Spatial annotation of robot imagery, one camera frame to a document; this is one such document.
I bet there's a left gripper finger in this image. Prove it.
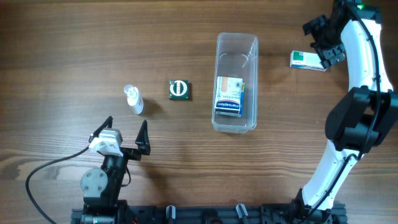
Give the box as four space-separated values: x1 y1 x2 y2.
90 116 113 139
135 120 150 156

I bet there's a white green medicine box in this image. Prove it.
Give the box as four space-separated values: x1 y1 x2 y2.
290 50 326 72

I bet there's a white spray bottle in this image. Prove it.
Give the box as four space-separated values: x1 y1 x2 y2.
124 85 144 115

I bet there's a dark green small box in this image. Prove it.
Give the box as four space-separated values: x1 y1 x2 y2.
169 80 190 100

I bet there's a blue medicine box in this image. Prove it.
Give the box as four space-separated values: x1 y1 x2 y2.
239 83 245 117

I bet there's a white Hansaplast plaster box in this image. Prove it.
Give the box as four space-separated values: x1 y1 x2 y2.
215 77 243 117

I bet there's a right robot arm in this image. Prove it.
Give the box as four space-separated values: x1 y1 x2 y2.
282 1 397 223

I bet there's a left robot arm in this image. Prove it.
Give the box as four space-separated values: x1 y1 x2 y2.
71 117 150 224

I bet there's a clear plastic container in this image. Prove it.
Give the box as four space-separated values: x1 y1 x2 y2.
211 32 259 134

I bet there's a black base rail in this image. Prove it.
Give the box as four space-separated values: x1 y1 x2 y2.
70 203 348 224

